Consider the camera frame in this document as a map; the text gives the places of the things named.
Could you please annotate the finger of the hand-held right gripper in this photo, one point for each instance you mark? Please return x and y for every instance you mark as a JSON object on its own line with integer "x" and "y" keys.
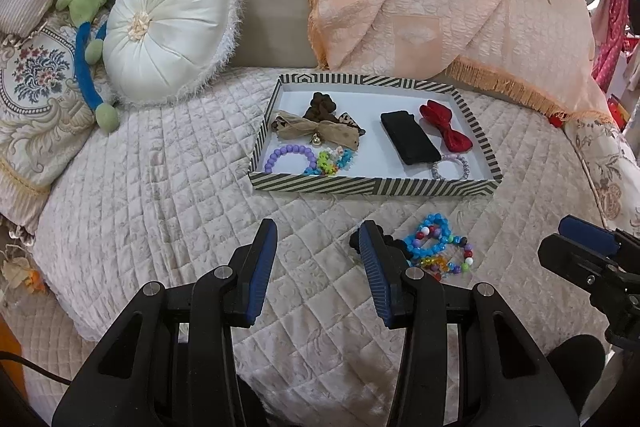
{"x": 565, "y": 259}
{"x": 587, "y": 232}

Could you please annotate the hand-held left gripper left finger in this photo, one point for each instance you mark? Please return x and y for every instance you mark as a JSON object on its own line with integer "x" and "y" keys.
{"x": 260, "y": 267}

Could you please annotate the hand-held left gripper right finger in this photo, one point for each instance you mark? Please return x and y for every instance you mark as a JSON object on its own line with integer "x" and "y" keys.
{"x": 377, "y": 272}

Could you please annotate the black white striped box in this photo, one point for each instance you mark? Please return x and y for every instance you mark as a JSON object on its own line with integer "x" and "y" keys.
{"x": 370, "y": 142}

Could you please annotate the black fabric pouch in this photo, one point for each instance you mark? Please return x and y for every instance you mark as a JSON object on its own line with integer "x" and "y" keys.
{"x": 407, "y": 137}

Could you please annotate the burlap hair bow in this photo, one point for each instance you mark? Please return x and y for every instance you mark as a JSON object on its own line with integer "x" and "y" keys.
{"x": 320, "y": 129}

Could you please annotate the red fabric bow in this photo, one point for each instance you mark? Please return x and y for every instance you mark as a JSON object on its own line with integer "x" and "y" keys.
{"x": 450, "y": 132}

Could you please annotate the brown scrunchie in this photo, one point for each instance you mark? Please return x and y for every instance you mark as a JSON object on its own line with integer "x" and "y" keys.
{"x": 320, "y": 104}

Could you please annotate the floral beige bedding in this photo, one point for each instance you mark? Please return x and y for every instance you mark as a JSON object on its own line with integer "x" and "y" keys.
{"x": 605, "y": 177}

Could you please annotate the quilted beige bedspread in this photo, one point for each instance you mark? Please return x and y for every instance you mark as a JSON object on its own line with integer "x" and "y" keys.
{"x": 165, "y": 187}

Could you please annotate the pink clothing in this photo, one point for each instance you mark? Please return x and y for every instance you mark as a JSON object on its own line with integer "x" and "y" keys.
{"x": 615, "y": 32}

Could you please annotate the dried orange flower bunch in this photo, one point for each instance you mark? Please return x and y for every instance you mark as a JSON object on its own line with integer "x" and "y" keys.
{"x": 22, "y": 277}

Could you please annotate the round white satin cushion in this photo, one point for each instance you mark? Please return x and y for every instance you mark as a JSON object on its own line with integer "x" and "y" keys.
{"x": 165, "y": 27}

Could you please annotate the floral embroidered pillow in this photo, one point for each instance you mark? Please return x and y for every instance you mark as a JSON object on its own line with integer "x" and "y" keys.
{"x": 40, "y": 107}

